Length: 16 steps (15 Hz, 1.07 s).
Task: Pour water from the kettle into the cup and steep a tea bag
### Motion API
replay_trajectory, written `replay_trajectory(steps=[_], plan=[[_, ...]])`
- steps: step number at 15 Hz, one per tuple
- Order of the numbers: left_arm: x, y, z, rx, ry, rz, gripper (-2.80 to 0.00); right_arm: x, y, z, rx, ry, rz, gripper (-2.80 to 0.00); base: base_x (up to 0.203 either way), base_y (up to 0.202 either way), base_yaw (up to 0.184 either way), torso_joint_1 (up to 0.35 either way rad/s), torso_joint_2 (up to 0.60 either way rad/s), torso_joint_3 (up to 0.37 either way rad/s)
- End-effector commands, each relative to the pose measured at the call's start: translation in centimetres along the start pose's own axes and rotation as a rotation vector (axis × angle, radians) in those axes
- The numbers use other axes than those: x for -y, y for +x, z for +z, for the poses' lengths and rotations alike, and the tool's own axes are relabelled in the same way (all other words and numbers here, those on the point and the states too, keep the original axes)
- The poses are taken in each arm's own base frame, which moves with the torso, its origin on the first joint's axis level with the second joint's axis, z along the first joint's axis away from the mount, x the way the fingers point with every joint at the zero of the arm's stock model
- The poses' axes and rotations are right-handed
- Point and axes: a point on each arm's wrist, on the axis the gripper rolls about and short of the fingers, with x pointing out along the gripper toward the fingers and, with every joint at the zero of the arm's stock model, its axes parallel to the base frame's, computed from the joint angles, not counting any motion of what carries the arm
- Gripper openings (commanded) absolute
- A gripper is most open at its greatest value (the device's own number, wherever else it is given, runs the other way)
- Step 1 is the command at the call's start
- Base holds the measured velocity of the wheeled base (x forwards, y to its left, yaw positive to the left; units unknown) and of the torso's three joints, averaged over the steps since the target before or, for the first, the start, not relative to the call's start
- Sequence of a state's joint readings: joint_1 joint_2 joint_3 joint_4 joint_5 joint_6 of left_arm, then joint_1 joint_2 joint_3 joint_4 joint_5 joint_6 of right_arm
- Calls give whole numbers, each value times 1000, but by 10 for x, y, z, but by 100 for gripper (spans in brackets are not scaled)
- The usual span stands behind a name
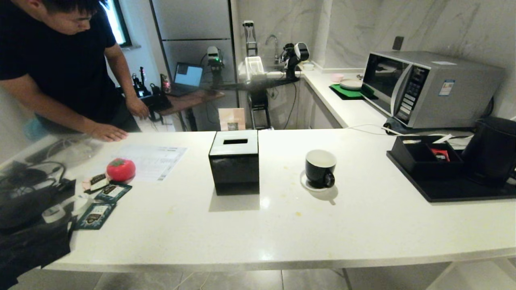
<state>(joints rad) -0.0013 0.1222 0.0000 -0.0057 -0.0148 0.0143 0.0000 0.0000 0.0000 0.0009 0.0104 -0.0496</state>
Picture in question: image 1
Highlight dark green tea bag packet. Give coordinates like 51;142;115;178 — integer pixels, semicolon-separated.
75;203;117;230
95;182;133;203

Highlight black cup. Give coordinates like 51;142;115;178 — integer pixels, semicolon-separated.
305;149;337;189

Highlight printed paper sheet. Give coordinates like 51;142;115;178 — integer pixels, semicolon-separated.
111;145;188;182

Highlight green mat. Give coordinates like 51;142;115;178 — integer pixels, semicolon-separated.
329;83;379;100

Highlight white cable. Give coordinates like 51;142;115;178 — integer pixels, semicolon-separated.
346;123;404;136

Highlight red tomato-shaped timer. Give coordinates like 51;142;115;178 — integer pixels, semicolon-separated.
106;158;136;182

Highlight laptop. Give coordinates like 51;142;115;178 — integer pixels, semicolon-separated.
169;62;204;97

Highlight black kettle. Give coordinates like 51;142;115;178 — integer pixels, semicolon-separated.
462;117;516;188

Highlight white dish rack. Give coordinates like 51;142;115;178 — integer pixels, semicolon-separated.
245;56;265;75

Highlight black tissue box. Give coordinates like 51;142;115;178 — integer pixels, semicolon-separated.
208;130;260;196

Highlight silver microwave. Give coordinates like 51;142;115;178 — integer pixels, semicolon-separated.
361;50;506;129

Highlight black organiser box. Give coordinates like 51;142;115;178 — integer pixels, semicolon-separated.
393;135;465;180

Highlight wooden desk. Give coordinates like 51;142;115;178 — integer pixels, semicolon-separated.
159;89;226;116

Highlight chrome faucet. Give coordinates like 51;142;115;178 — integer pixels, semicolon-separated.
265;35;281;63

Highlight black cable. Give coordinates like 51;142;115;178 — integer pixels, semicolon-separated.
24;161;77;192

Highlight small black tea bag packet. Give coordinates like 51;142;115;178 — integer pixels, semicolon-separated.
89;173;108;192

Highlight person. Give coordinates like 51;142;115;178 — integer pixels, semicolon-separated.
0;0;150;142

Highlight white saucer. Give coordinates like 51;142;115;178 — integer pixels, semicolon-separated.
300;170;335;192

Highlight brown cardboard box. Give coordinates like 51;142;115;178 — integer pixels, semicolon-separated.
218;108;246;131

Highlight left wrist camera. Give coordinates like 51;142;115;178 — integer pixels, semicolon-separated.
42;203;77;224

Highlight black tray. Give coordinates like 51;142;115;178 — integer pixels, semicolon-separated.
386;150;516;203

